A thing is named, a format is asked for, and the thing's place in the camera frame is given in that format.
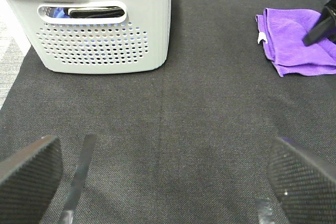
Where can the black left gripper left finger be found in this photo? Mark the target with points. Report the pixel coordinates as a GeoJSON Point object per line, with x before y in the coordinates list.
{"type": "Point", "coordinates": [29, 180]}

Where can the blue cloth inside basket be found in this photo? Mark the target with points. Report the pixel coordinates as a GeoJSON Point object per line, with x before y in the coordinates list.
{"type": "Point", "coordinates": [59, 12]}

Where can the grey perforated plastic basket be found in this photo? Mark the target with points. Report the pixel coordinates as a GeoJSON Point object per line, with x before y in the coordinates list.
{"type": "Point", "coordinates": [137, 41]}

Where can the dark grey table mat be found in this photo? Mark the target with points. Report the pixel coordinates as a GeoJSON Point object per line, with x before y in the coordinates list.
{"type": "Point", "coordinates": [187, 142]}

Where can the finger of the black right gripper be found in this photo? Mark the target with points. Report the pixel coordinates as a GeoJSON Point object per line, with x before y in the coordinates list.
{"type": "Point", "coordinates": [324, 27]}

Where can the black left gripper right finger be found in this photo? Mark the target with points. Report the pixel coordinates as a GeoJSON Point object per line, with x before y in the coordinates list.
{"type": "Point", "coordinates": [303, 183]}

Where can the black cloth inside basket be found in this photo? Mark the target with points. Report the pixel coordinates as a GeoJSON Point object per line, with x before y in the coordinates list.
{"type": "Point", "coordinates": [96, 13]}

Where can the purple microfiber towel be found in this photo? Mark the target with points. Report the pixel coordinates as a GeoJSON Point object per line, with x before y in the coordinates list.
{"type": "Point", "coordinates": [281, 32]}

